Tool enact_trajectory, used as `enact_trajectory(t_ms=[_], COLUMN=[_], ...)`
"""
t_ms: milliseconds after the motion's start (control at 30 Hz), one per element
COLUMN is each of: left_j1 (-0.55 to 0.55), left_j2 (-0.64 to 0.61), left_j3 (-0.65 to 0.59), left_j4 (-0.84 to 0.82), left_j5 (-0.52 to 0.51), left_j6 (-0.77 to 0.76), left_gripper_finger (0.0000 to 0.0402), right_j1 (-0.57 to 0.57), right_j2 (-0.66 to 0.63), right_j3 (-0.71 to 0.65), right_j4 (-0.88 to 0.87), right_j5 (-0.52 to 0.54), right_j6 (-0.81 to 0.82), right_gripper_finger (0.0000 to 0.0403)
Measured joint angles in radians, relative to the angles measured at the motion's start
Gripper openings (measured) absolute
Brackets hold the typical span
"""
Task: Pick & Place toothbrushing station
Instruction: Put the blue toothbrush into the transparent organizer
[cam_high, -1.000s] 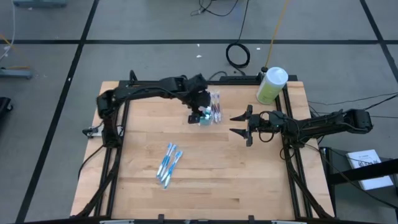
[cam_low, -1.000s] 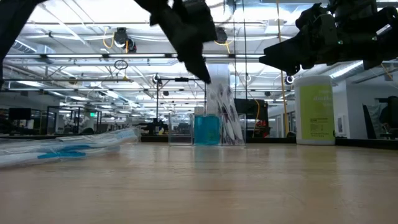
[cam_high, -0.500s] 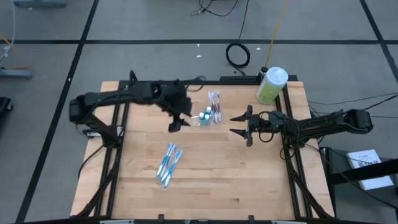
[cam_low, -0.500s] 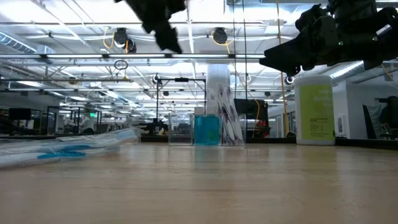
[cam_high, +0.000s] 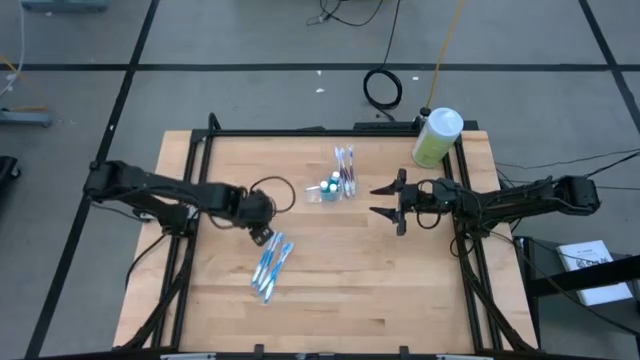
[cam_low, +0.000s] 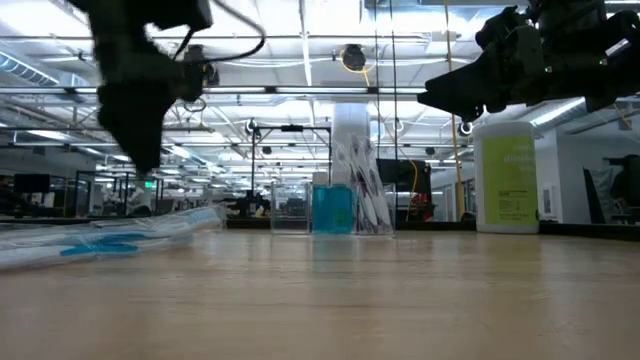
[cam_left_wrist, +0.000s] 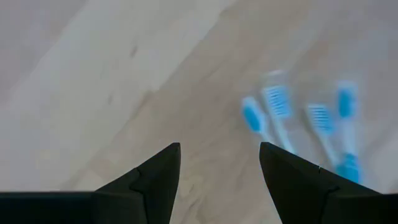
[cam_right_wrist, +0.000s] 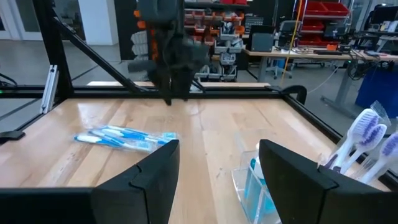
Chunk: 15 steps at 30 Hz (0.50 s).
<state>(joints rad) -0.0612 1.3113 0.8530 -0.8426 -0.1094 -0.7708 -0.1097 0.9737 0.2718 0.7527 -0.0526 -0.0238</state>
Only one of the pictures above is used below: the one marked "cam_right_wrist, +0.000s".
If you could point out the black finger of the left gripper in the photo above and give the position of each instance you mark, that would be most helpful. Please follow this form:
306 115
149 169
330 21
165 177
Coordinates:
183 84
166 87

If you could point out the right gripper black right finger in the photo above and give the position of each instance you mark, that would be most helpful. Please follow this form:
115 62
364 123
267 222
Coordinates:
295 186

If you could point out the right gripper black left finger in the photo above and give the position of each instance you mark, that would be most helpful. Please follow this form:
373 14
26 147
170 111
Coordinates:
149 186

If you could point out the clear acrylic organizer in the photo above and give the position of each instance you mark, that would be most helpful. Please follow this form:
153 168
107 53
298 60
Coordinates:
242 186

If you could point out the dark grey box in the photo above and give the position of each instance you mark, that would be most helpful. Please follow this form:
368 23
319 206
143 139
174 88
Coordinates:
262 39

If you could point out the wooden top desk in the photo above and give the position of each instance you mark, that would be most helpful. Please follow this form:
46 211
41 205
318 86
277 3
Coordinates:
295 55

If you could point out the silver aluminium extrusion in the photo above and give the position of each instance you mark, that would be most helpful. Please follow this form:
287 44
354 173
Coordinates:
49 90

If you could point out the blue bin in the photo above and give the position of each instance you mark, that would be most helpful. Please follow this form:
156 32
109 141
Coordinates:
379 87

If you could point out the red bin rack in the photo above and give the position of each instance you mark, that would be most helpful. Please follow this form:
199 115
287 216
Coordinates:
323 12

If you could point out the black aluminium table frame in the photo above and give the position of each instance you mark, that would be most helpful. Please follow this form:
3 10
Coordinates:
217 91

